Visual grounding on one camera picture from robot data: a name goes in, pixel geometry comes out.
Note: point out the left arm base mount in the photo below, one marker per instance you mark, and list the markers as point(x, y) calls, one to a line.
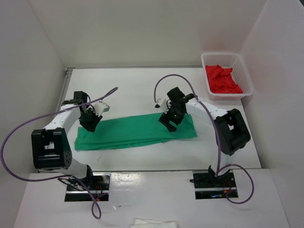
point(99, 188)

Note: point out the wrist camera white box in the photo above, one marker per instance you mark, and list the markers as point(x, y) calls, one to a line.
point(162, 104)
point(100, 108)

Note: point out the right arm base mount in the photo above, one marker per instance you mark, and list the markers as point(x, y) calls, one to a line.
point(207, 188)

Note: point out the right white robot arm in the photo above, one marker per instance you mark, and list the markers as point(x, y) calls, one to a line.
point(231, 132)

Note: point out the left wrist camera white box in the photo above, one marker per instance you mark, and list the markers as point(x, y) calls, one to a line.
point(100, 108)

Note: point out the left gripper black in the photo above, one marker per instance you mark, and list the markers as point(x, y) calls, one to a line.
point(91, 126)

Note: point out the white plastic basket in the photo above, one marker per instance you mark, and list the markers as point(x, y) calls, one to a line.
point(240, 73)

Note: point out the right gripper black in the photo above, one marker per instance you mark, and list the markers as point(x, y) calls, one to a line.
point(165, 118)

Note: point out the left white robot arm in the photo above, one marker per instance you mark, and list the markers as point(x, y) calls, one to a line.
point(50, 146)

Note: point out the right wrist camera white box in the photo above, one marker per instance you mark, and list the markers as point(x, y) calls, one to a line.
point(162, 104)

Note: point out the white crumpled cloth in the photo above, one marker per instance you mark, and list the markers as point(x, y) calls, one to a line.
point(148, 223)

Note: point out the green tank top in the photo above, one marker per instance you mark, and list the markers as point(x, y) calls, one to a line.
point(132, 131)

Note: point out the red tank top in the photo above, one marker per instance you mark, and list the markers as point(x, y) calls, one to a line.
point(220, 80)

